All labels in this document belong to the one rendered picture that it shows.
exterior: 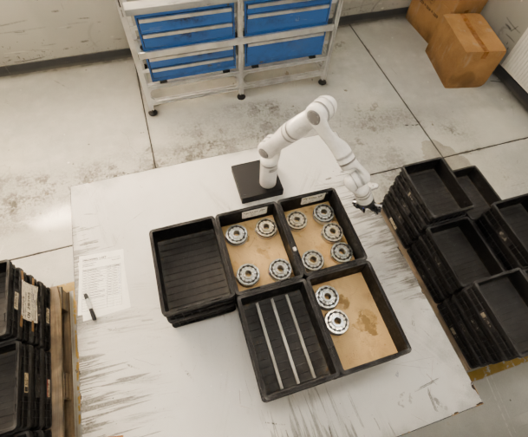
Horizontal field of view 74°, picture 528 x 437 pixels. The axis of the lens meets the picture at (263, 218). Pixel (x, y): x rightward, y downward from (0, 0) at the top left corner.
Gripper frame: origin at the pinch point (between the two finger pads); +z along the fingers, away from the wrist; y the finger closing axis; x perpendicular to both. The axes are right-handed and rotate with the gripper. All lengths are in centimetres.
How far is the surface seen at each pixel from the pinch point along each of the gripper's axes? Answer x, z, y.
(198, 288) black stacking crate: -63, -31, -53
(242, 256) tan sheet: -42, -22, -44
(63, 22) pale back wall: 109, -45, -298
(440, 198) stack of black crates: 46, 69, 21
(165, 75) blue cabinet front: 88, -1, -196
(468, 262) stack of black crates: 12, 82, 43
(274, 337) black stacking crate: -70, -17, -17
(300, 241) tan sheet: -25.0, -8.6, -25.0
